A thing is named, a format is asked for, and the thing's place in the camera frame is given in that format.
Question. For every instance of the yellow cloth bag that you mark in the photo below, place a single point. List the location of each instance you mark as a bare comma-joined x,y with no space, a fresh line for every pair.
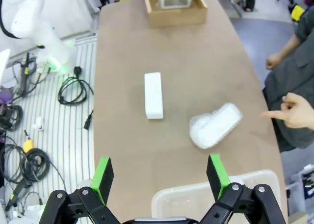
297,12

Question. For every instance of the clear plastic bin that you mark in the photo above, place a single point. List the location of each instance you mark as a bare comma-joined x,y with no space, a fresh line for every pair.
181,202

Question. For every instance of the person in dark jacket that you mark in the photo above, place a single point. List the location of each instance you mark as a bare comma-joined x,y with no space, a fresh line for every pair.
294,72

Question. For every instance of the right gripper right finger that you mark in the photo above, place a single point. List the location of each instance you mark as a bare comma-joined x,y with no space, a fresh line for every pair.
217,180

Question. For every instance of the person's left hand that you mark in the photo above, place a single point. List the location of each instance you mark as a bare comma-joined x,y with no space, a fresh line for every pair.
294,111

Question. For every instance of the white unwrapped digital clock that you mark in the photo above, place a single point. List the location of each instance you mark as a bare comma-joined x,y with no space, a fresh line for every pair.
153,96

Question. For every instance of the brown cardboard box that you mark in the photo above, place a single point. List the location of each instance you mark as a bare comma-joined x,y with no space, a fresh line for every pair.
176,18

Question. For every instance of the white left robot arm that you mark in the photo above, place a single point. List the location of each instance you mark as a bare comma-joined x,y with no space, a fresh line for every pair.
36,25

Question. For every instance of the white power adapter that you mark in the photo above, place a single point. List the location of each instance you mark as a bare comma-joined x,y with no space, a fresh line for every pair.
38,124

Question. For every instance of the person's right hand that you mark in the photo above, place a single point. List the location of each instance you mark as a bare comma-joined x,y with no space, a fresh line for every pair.
274,61

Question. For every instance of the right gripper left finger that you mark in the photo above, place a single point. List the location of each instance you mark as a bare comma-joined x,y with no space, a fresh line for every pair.
104,180

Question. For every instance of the bulky bubble-wrapped clock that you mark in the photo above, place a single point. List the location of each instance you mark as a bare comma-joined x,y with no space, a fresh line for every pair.
213,128

